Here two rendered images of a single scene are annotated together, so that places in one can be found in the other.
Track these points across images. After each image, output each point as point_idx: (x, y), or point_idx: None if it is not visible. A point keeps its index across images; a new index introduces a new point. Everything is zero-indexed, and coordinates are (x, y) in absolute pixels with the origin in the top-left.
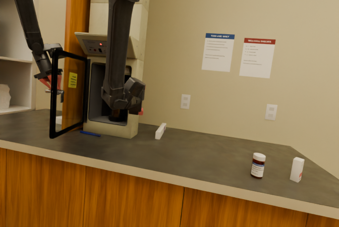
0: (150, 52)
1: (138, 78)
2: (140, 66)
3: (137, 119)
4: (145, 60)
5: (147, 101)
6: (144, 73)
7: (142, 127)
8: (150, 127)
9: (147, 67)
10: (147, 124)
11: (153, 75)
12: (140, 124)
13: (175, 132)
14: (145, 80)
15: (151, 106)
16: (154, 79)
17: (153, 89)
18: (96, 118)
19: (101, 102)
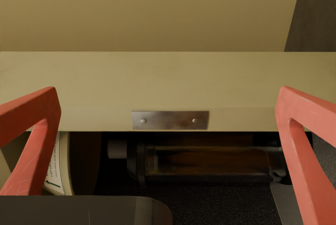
0: (19, 11)
1: (72, 81)
2: (7, 73)
3: (309, 61)
4: (56, 29)
5: (205, 7)
6: (103, 28)
7: (324, 20)
8: None
9: (77, 19)
10: None
11: None
12: (298, 27)
13: None
14: (128, 20)
15: None
16: None
17: None
18: (287, 222)
19: (215, 189)
